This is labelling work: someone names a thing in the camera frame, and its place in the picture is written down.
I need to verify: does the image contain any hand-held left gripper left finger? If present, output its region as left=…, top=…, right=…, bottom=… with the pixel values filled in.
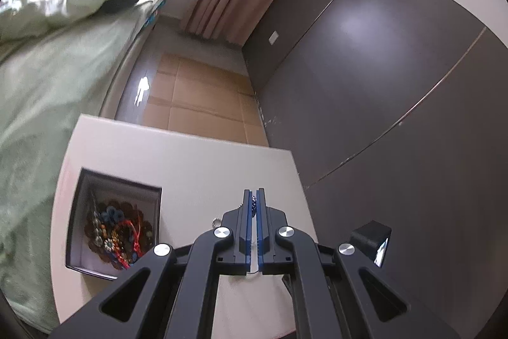
left=48, top=188, right=255, bottom=339

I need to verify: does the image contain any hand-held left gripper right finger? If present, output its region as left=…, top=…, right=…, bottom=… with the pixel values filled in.
left=256, top=186, right=463, bottom=339

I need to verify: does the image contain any dark beaded chain pendant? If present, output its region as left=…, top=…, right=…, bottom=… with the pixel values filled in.
left=211, top=194, right=259, bottom=228

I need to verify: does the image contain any pile of colourful jewelry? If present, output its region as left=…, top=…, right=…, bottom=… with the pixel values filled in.
left=83, top=196, right=155, bottom=270

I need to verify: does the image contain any black square box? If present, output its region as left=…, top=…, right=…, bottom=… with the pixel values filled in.
left=64, top=167, right=163, bottom=280

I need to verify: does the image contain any white low table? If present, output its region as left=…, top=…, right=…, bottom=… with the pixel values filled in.
left=50, top=114, right=318, bottom=339

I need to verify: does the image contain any flat brown cardboard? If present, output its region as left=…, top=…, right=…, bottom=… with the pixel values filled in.
left=142, top=50, right=271, bottom=148

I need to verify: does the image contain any bed base with cartoon cover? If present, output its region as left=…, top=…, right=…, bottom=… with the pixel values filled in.
left=99, top=0, right=164, bottom=118

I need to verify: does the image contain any bed with green sheet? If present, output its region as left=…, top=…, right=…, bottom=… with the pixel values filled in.
left=0, top=0, right=156, bottom=324

